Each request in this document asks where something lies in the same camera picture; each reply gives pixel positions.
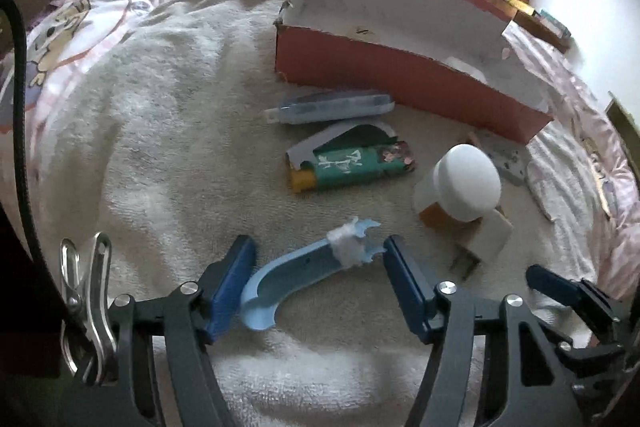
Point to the silver metal clip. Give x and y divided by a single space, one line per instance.
82 307

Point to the green printed small box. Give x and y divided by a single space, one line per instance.
350 162

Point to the white charger plug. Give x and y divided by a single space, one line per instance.
492 234

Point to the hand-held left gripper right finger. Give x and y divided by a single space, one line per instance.
405 287

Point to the light blue curved plastic piece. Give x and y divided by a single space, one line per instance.
295 272

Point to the red cardboard box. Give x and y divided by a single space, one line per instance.
400 72

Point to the yellow book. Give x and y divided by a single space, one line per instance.
520 4

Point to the grey metal plate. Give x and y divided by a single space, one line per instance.
507 159

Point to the blue plastic tube case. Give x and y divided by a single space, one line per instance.
330 107

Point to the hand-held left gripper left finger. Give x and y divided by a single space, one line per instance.
230 287

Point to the stack of books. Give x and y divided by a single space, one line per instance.
552 22

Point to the white fluffy towel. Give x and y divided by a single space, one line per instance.
150 132

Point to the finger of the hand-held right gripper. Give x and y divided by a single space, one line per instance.
547 282
585 357

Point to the white round cap jar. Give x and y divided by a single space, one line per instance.
467 182

